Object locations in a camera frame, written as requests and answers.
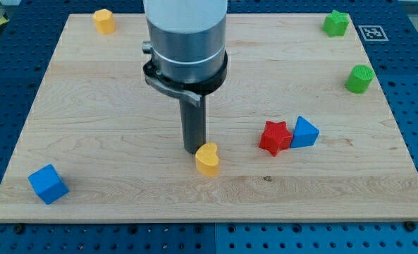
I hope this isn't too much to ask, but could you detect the black clamp ring with lever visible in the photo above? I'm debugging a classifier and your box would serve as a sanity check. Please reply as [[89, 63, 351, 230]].
[[142, 51, 228, 107]]

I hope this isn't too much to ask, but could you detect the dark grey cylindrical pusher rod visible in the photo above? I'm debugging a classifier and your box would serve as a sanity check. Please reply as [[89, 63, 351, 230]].
[[179, 97, 206, 154]]

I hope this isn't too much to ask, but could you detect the yellow heart block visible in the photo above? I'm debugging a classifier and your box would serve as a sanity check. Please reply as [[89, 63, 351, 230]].
[[195, 142, 220, 177]]

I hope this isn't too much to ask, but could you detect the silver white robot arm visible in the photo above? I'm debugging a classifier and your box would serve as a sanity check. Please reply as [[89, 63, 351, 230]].
[[142, 0, 228, 154]]

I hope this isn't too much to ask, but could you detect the light wooden board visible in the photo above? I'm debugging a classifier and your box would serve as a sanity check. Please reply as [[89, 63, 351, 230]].
[[0, 13, 418, 224]]

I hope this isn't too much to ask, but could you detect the red star block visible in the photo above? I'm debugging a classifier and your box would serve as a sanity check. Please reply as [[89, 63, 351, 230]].
[[259, 121, 293, 157]]

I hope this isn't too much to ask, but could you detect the blue triangle block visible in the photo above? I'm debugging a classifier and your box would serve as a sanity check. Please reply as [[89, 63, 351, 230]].
[[290, 116, 320, 148]]

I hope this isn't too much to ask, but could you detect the yellow hexagon block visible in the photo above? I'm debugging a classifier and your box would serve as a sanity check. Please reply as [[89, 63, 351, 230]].
[[92, 8, 116, 35]]

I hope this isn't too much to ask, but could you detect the green star block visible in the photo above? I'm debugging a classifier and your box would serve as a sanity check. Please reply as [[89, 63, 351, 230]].
[[322, 10, 350, 37]]

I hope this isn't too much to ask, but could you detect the blue cube block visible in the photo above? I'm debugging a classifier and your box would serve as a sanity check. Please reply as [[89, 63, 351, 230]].
[[28, 164, 69, 205]]

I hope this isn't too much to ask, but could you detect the green cylinder block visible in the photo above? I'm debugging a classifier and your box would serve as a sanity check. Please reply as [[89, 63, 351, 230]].
[[345, 65, 375, 94]]

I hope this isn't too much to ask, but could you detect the white fiducial marker tag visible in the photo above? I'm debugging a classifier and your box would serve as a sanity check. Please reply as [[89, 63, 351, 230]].
[[359, 25, 388, 42]]

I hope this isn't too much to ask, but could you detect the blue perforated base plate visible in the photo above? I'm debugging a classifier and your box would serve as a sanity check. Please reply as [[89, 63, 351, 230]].
[[0, 1, 418, 253]]

